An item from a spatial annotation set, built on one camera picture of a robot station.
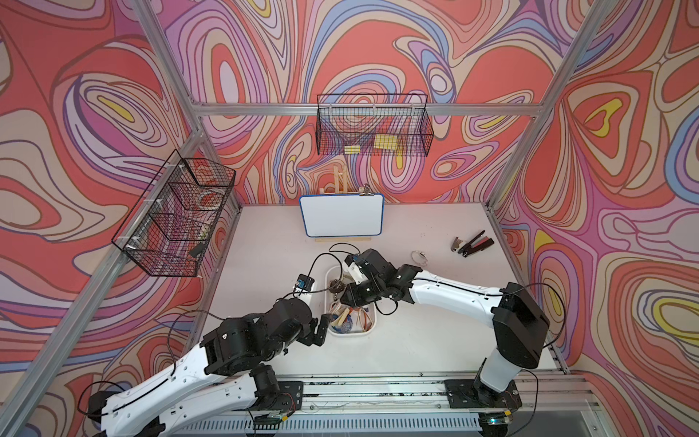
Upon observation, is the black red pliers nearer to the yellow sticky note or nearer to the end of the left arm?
the yellow sticky note

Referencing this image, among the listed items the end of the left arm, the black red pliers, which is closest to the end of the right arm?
the end of the left arm

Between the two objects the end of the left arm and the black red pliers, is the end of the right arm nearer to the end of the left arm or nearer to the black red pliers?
the end of the left arm

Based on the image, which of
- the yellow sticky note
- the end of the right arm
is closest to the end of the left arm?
the end of the right arm

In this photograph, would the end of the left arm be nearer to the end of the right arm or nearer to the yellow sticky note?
the end of the right arm
